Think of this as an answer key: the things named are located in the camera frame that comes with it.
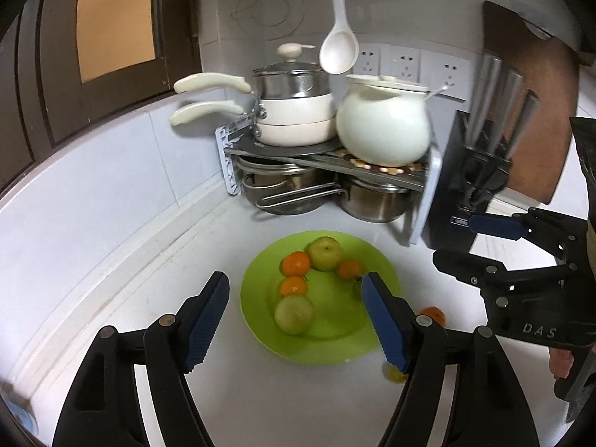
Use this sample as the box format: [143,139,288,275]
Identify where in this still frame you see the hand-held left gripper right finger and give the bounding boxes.
[361,271,534,447]

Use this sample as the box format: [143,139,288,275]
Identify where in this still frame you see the wooden bead trivet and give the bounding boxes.
[337,146,429,175]

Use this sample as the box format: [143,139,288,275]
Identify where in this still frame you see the black kitchen scissors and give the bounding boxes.
[459,149,513,210]

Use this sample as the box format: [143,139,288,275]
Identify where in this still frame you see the brown framed window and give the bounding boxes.
[0,0,203,191]

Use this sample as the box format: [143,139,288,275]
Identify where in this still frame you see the green apple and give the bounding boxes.
[305,237,344,272]
[274,294,316,336]

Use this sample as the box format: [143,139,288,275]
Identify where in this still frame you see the black knife block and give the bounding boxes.
[421,109,517,250]

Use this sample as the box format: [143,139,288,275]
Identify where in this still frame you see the brown wooden cutting board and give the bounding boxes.
[482,0,583,206]

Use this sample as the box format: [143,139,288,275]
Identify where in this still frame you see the steel handled knife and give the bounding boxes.
[503,91,541,159]
[466,53,504,145]
[486,70,524,152]

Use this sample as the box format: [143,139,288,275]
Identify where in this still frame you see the wire trivet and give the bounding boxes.
[232,0,307,42]

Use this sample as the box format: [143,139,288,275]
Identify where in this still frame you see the person's right hand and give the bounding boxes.
[548,348,574,380]

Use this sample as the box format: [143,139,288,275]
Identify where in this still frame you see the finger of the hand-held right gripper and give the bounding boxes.
[432,249,571,305]
[468,208,586,261]

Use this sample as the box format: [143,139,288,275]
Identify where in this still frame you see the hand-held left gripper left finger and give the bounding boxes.
[53,270,231,447]

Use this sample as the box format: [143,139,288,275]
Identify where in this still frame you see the white saucepan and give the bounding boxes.
[170,100,338,146]

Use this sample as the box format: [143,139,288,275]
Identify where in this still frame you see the green tomato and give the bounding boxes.
[382,365,410,385]

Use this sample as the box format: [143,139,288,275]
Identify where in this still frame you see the stacked cream saucepans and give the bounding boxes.
[174,67,337,124]

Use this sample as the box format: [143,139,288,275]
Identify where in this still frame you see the orange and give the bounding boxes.
[280,251,312,276]
[418,306,448,327]
[336,260,365,281]
[279,276,308,298]

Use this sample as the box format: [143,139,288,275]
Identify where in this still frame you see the large steel pot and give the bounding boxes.
[240,158,345,216]

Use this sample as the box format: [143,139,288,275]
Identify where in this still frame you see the grey pot rack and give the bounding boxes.
[214,118,443,245]

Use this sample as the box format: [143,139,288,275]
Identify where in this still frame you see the green plate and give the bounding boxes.
[240,232,403,365]

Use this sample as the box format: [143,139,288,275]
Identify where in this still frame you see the white plastic ladle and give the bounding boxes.
[319,0,359,75]

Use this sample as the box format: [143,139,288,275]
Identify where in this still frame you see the white wall outlet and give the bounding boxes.
[358,43,383,75]
[419,51,471,101]
[379,47,422,82]

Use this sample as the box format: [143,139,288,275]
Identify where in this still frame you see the small steel pot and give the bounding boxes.
[336,174,417,223]

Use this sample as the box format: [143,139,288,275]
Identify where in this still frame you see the glass lid with white knob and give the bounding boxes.
[253,42,327,79]

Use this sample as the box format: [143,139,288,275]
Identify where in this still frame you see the white ceramic pot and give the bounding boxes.
[335,74,450,165]

